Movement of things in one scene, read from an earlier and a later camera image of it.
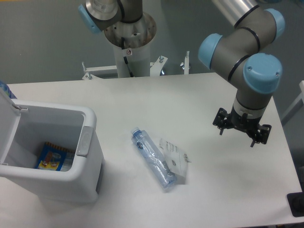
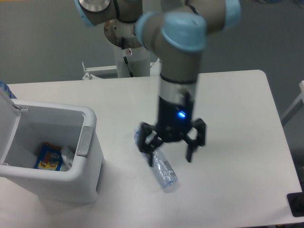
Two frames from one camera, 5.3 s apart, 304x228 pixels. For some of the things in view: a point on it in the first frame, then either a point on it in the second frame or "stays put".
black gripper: (250, 125) → (173, 120)
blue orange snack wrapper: (52, 157) stays put
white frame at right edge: (297, 104) stays put
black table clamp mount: (296, 202) stays put
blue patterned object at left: (7, 90) stays put
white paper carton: (175, 160) → (67, 157)
